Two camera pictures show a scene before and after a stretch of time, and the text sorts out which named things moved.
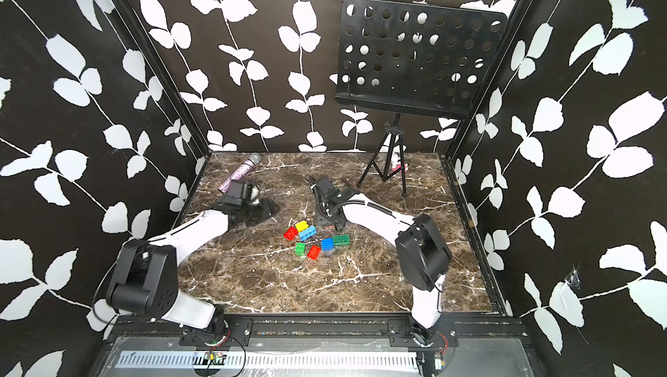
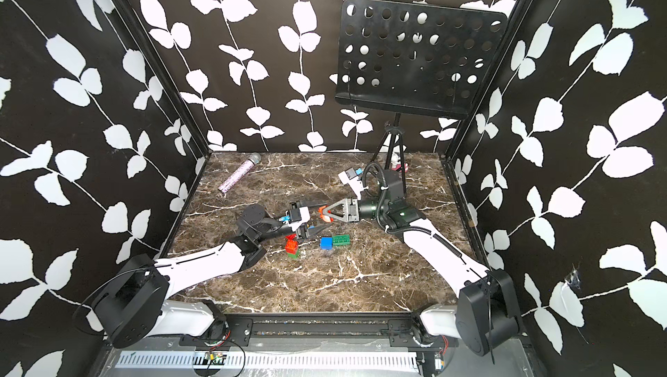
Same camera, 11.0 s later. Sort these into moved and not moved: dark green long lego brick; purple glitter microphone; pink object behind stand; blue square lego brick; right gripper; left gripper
Moved: left gripper; right gripper
Not moved: blue square lego brick; pink object behind stand; purple glitter microphone; dark green long lego brick
